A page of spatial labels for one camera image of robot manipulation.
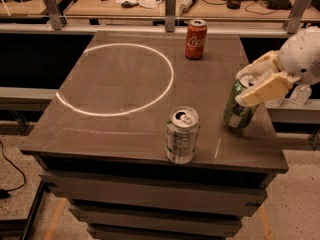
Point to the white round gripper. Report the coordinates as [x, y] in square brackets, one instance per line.
[300, 60]

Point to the green soda can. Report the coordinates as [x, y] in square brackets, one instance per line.
[235, 115]

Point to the red Coca-Cola can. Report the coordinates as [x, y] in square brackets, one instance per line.
[195, 39]

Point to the silver 7up can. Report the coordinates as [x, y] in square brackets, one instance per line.
[183, 127]

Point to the black round cup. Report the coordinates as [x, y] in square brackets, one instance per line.
[234, 4]

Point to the white power strip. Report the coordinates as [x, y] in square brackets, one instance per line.
[185, 5]

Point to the grey drawer cabinet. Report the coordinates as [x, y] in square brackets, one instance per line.
[101, 142]

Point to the metal rail bracket right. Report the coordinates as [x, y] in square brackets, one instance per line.
[292, 24]

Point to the metal rail bracket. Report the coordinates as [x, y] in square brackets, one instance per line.
[170, 10]
[57, 19]
[292, 24]

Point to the metal rail bracket centre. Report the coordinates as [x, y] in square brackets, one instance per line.
[170, 10]

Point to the metal rail bracket left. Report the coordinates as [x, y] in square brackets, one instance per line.
[57, 19]

